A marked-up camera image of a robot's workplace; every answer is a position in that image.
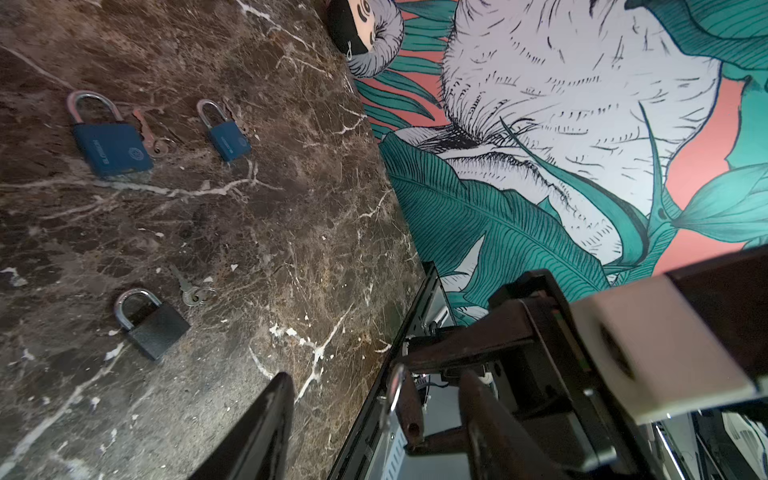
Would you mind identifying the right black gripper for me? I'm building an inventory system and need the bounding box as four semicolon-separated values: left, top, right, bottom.
395;270;636;479

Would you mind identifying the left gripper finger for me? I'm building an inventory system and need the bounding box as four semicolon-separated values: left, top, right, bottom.
191;372;294;479

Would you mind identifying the small black padlock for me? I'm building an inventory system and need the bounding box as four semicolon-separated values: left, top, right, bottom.
113;287;191;361

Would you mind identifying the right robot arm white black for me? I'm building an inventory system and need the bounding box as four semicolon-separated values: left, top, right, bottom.
380;247;767;479

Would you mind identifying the small silver key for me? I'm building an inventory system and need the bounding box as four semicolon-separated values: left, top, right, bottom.
169;265;215;307

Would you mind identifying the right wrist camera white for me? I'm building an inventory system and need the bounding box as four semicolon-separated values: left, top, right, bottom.
570;276;759;425

